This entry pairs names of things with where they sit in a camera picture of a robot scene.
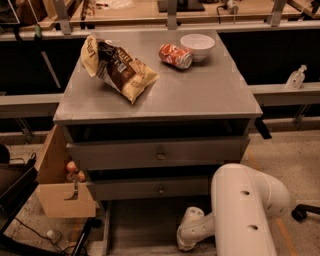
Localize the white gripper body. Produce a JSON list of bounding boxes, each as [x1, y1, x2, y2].
[[176, 207, 204, 251]]

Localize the grey bottom drawer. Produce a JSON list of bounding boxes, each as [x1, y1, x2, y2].
[[104, 196, 216, 256]]

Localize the grey drawer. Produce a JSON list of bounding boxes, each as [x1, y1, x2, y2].
[[87, 175, 211, 201], [67, 136, 249, 170], [104, 196, 216, 256]]

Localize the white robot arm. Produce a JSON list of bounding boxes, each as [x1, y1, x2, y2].
[[177, 164, 290, 256]]

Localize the grey middle drawer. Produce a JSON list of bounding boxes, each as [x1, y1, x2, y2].
[[87, 175, 211, 201]]

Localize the grey drawer cabinet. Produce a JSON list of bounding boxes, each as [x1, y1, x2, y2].
[[53, 29, 264, 208]]

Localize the grey top drawer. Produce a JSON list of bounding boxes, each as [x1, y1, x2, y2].
[[67, 136, 249, 170]]

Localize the black chair base leg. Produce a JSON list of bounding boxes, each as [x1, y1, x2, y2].
[[291, 204, 320, 222]]

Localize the red apple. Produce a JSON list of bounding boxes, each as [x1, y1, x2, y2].
[[66, 161, 77, 173], [77, 171, 86, 182]]

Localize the wooden side box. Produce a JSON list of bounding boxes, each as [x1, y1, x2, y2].
[[35, 125, 96, 218]]

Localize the yellow brown chip bag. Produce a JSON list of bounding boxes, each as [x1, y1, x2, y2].
[[80, 35, 159, 104]]

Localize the orange soda can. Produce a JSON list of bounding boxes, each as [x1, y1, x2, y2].
[[159, 44, 193, 70]]

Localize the clear sanitizer bottle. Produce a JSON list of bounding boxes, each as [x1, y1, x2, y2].
[[286, 65, 307, 90]]

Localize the white bowl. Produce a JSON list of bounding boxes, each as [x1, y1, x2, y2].
[[180, 34, 215, 62]]

